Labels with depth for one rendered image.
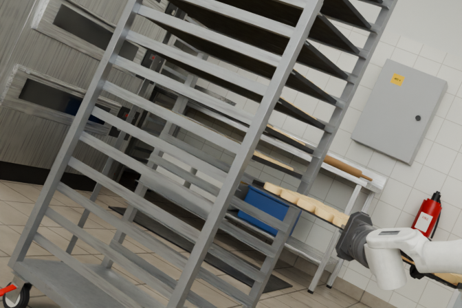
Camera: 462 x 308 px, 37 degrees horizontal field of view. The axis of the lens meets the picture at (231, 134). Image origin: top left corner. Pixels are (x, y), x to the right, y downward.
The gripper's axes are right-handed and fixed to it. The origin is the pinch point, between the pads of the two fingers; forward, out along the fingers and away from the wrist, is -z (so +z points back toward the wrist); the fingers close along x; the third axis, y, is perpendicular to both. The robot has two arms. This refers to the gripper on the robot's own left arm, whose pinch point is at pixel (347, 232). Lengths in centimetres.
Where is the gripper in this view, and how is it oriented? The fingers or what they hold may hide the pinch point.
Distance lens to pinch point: 175.4
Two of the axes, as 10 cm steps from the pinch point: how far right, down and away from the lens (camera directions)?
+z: 2.0, 1.0, -9.7
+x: 4.3, -9.0, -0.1
